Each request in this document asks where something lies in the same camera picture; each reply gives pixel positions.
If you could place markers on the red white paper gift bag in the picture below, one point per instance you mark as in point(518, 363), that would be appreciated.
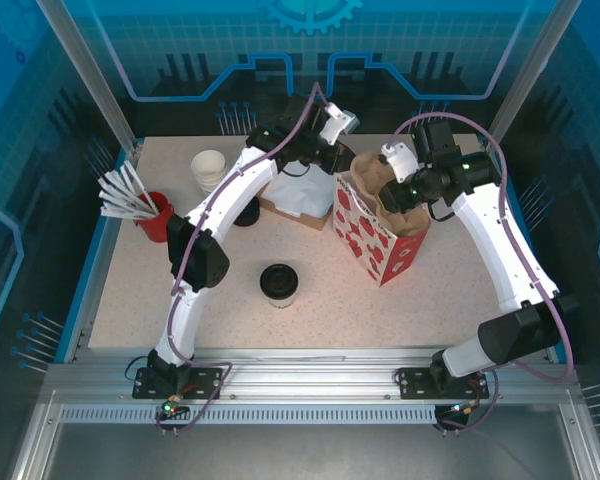
point(360, 235)

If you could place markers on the grey metal sheet panel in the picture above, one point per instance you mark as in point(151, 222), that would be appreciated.
point(300, 455)

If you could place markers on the brown pulp cup carrier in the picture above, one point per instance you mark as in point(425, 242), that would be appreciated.
point(410, 225)

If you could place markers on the aluminium frame post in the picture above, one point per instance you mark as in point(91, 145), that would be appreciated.
point(526, 75)
point(95, 75)

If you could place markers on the red straw holder cup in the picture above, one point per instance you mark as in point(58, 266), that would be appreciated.
point(152, 225)

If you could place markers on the small circuit board with LEDs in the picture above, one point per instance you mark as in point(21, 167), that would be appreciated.
point(462, 409)
point(170, 406)

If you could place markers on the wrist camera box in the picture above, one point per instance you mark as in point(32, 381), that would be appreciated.
point(400, 157)
point(337, 122)

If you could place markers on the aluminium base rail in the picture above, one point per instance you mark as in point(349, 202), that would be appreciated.
point(305, 380)

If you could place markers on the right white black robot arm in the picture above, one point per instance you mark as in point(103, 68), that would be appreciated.
point(505, 260)

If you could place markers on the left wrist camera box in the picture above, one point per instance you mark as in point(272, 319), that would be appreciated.
point(337, 122)

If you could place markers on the white wrapped straw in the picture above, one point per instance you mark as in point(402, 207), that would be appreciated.
point(115, 192)
point(150, 201)
point(117, 201)
point(125, 214)
point(132, 179)
point(122, 184)

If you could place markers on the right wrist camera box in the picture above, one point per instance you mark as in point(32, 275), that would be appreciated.
point(400, 157)

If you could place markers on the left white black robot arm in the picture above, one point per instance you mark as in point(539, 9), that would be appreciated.
point(195, 260)

